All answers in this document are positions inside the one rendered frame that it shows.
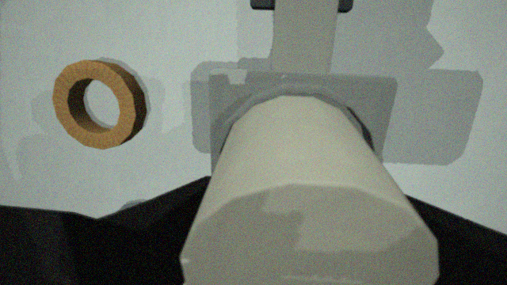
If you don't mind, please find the grey hex nut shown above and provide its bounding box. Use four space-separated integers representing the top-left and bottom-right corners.
118 201 142 211

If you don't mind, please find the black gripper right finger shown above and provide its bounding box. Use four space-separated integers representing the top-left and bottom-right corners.
404 194 507 285

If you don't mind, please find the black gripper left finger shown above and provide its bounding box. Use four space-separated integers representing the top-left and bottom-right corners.
0 176 212 285

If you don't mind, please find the tan ring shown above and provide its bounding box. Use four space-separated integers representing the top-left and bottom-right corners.
52 59 147 150

